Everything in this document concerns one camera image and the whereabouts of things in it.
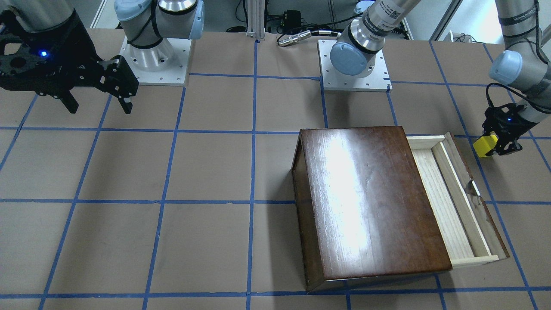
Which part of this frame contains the light wood drawer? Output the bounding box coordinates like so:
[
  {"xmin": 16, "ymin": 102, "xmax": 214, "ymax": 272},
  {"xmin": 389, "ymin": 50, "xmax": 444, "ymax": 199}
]
[{"xmin": 407, "ymin": 133, "xmax": 510, "ymax": 268}]

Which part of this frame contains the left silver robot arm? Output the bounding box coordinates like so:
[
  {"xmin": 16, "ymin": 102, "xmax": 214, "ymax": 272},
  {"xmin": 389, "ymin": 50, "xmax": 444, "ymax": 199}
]
[{"xmin": 474, "ymin": 0, "xmax": 551, "ymax": 157}]

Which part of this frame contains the silver cable connector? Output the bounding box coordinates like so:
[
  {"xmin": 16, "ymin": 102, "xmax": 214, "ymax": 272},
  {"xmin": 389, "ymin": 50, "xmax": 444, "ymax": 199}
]
[{"xmin": 277, "ymin": 30, "xmax": 312, "ymax": 47}]

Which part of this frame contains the yellow block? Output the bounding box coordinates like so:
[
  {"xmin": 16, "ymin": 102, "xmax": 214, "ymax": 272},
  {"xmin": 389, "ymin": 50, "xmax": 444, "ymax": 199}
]
[{"xmin": 472, "ymin": 134, "xmax": 498, "ymax": 158}]

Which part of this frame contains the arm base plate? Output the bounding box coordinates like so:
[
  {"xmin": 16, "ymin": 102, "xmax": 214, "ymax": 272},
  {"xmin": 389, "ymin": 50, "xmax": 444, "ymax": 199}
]
[
  {"xmin": 318, "ymin": 40, "xmax": 393, "ymax": 92},
  {"xmin": 120, "ymin": 37, "xmax": 195, "ymax": 86}
]

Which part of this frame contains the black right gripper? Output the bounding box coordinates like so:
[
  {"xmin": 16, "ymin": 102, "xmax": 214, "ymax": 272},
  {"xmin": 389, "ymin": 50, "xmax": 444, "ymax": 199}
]
[{"xmin": 1, "ymin": 9, "xmax": 139, "ymax": 115}]

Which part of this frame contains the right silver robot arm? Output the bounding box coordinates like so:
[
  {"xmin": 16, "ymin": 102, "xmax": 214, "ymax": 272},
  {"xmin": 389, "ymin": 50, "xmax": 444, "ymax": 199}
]
[{"xmin": 1, "ymin": 0, "xmax": 204, "ymax": 114}]

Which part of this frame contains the aluminium frame post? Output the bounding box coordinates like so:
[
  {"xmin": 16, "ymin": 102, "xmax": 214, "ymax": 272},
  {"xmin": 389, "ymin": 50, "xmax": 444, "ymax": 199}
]
[{"xmin": 243, "ymin": 0, "xmax": 266, "ymax": 42}]

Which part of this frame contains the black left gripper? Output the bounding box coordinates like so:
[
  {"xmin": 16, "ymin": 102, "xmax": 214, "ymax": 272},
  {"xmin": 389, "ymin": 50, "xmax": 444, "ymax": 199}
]
[{"xmin": 482, "ymin": 103, "xmax": 538, "ymax": 156}]

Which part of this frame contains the dark wooden drawer cabinet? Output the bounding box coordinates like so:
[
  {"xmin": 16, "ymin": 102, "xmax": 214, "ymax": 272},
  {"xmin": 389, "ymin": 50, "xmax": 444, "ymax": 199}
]
[{"xmin": 291, "ymin": 126, "xmax": 452, "ymax": 292}]

